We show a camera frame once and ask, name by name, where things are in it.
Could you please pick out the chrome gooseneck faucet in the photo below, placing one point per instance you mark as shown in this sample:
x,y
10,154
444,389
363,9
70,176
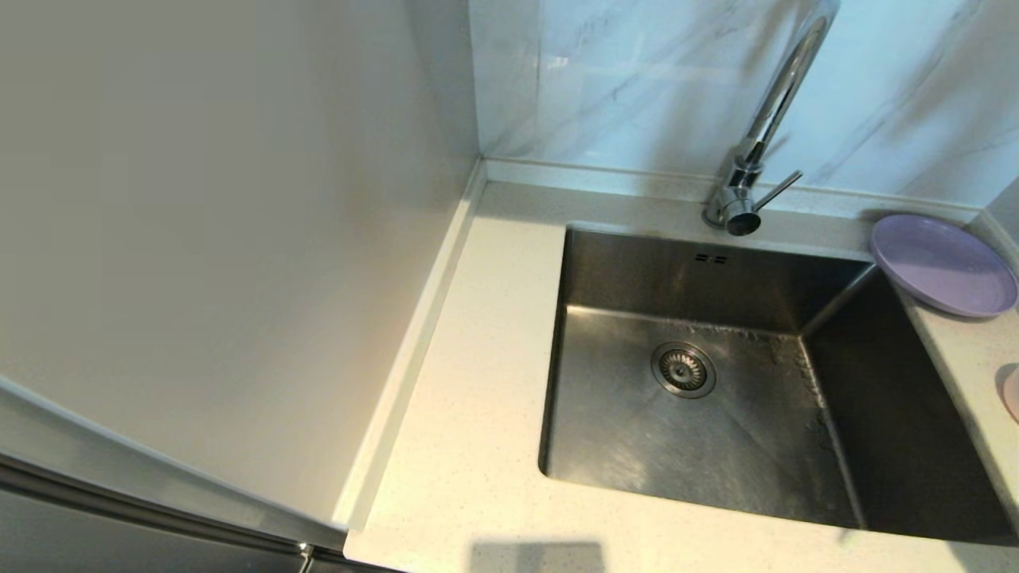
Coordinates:
x,y
735,205

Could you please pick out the purple plastic plate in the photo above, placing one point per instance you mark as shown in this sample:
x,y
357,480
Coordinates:
x,y
941,263

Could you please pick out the pale pink cup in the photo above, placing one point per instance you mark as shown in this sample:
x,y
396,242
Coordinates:
x,y
1013,394

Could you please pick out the stainless steel sink basin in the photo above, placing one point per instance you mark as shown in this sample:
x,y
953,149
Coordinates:
x,y
716,446

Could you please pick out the round metal drain strainer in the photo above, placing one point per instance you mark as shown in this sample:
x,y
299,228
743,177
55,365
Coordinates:
x,y
684,370

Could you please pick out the tall fridge with grey front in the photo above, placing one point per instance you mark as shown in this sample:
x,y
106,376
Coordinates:
x,y
199,239

